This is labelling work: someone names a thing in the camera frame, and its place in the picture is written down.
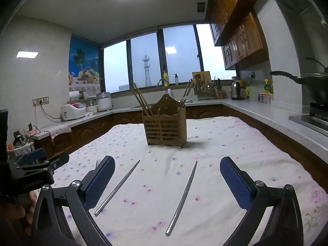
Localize metal chopstick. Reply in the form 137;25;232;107
165;161;198;236
94;159;141;216

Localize black wok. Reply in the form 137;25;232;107
270;58;328;103

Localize white steel cooker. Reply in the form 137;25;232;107
96;92;113;112

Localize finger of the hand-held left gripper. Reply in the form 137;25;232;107
16;148;45;164
42;152;70;171

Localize wooden utensil holder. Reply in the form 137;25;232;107
142;94;187;148

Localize wooden cabinets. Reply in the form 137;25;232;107
33;104;328;170
205;0;269;70

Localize steel gas stove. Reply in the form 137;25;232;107
289;102;328;136

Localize wooden chopstick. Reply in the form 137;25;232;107
138;90;151;115
181;81;190;103
130;87;148;116
183;79;193;101
134;83;153;116

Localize black power cable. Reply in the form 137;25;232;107
40;104;63;120

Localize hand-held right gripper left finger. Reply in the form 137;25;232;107
31;155;116;246

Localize metal utensil rack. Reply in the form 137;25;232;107
193;75;216;100

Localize chrome faucet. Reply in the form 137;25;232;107
157;79;172;98

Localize lattice radio tower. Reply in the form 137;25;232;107
142;47;152;86

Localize wooden upper cabinets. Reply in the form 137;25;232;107
205;0;269;70

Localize wooden lower cabinets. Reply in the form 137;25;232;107
33;104;328;170

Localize white lace cloth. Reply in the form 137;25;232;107
49;123;72;140

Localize white red rice cooker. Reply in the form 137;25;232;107
61;102;87;121

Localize grey stone countertop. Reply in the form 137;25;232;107
31;99;328;164

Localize steel electric kettle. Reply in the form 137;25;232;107
231;80;245;100

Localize wooden knife block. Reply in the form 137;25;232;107
213;76;223;99

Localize person's left hand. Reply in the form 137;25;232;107
0;191;39;236

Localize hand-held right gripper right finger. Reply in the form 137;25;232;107
220;156;304;246

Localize white floral table cloth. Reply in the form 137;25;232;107
50;116;328;246

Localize pink ice pop mould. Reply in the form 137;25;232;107
258;93;274;104

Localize large kitchen window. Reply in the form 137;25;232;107
100;23;240;94

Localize wooden cutting board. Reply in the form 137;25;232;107
192;71;211;83

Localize tropical fruit wall poster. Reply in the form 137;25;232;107
69;36;101;93

